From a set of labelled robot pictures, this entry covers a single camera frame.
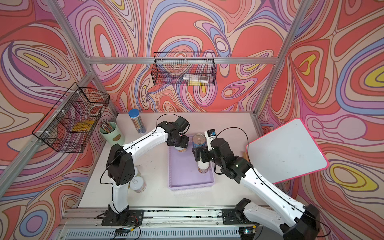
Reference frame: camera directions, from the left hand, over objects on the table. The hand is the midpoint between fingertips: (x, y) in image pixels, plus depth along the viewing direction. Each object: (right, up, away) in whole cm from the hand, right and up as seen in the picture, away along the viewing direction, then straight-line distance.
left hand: (184, 144), depth 89 cm
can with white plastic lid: (+11, -13, -5) cm, 17 cm away
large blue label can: (+9, +2, +2) cm, 9 cm away
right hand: (+10, -2, -14) cm, 17 cm away
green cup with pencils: (-45, +6, +1) cm, 45 cm away
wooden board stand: (+38, -8, +1) cm, 39 cm away
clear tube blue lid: (-31, +18, +4) cm, 36 cm away
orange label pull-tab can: (-3, -3, -2) cm, 4 cm away
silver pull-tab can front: (-24, -20, -12) cm, 33 cm away
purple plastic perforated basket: (0, -17, -1) cm, 17 cm away
